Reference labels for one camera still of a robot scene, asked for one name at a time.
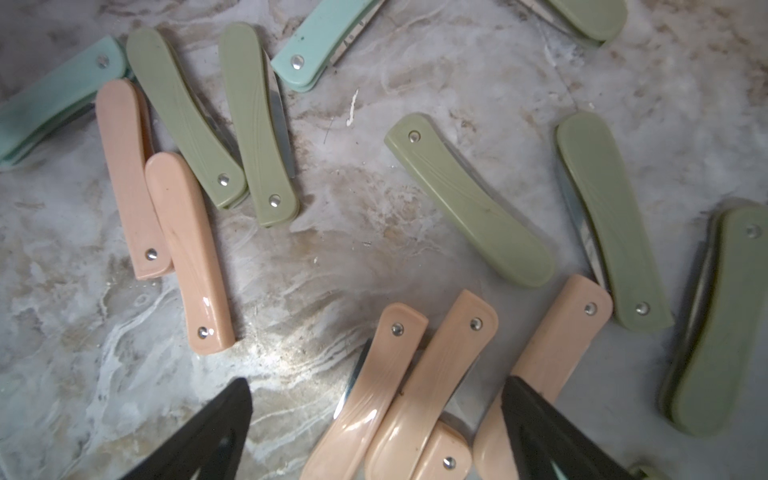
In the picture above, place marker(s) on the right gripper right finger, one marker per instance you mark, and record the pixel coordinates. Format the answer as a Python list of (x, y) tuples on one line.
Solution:
[(545, 444)]

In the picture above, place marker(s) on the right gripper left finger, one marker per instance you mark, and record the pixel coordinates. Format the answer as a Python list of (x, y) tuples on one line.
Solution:
[(209, 445)]

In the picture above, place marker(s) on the pink knife pair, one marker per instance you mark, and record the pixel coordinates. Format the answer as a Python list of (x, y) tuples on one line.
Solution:
[(181, 210), (124, 126)]

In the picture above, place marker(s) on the olive knife pair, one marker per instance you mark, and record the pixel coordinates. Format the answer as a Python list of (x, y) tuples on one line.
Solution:
[(155, 65), (260, 124)]

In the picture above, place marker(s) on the mint knife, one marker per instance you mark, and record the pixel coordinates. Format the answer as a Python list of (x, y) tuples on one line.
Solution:
[(321, 40), (60, 96)]

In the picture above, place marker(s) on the pink knife bottom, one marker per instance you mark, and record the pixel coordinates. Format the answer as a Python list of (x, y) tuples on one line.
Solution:
[(446, 455)]

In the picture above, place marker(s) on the olive knife centre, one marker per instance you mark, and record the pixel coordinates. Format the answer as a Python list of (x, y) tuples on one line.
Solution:
[(506, 245)]

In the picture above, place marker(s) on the olive knife far right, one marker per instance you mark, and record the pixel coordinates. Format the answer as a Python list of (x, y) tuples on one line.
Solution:
[(729, 296)]

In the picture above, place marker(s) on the olive knife upper right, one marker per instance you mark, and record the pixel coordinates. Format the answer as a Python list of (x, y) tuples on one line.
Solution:
[(589, 23)]

